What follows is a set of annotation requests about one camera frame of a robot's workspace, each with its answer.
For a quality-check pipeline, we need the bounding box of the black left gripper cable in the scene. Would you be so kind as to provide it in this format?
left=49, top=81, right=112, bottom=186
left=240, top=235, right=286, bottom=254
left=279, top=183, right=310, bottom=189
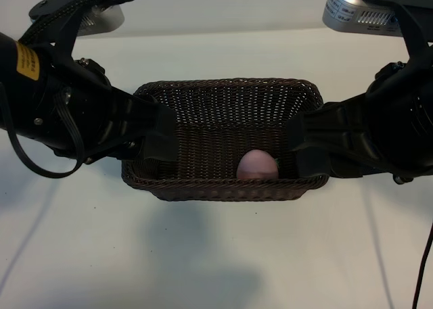
left=0, top=78, right=86, bottom=180

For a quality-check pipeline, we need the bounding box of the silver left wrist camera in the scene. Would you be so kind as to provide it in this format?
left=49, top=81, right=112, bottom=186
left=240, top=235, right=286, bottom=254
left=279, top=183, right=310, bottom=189
left=77, top=3, right=127, bottom=38

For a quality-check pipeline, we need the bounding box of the dark brown wicker basket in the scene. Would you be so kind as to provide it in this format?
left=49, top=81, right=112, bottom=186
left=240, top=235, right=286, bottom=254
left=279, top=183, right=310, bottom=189
left=120, top=77, right=331, bottom=202

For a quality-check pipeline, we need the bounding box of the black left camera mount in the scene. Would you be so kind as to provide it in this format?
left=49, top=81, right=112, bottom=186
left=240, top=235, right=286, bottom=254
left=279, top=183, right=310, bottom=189
left=28, top=0, right=112, bottom=70

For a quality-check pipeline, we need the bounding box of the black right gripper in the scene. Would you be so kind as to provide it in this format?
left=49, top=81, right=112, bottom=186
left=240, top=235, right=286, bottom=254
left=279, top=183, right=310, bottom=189
left=286, top=61, right=433, bottom=185

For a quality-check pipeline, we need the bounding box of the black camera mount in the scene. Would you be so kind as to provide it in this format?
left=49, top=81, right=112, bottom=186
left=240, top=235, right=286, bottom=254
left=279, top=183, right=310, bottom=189
left=353, top=0, right=433, bottom=70
left=28, top=0, right=112, bottom=70

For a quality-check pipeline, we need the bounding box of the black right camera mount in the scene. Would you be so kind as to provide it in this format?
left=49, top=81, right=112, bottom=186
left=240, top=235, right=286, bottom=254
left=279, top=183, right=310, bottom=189
left=353, top=0, right=433, bottom=70

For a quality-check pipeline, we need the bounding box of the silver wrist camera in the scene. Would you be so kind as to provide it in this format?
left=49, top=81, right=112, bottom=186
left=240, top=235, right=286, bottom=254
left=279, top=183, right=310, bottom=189
left=77, top=3, right=127, bottom=38
left=321, top=0, right=405, bottom=38

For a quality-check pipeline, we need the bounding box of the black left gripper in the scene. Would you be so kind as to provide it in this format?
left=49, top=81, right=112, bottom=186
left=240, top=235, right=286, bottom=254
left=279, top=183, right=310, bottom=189
left=30, top=50, right=179, bottom=167

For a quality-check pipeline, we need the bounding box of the pink peach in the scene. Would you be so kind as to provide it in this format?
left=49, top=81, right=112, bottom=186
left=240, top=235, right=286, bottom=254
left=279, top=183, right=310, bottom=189
left=236, top=149, right=280, bottom=181

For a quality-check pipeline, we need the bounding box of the black right hanging cable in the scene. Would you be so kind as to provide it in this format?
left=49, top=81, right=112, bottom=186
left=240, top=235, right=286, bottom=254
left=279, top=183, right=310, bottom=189
left=413, top=220, right=433, bottom=309

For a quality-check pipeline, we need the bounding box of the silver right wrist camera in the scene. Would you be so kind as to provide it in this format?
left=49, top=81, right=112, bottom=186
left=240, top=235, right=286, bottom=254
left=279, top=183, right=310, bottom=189
left=321, top=0, right=405, bottom=38

